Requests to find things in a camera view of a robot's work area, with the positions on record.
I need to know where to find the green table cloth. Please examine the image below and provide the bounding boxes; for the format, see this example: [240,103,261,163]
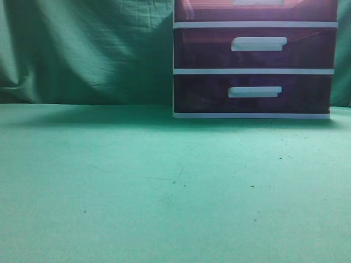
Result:
[1,104,350,262]

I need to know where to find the green cloth backdrop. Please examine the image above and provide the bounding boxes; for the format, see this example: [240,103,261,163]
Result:
[1,1,350,106]

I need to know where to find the white plastic drawer cabinet frame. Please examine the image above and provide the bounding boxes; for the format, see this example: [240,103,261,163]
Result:
[173,3,338,119]

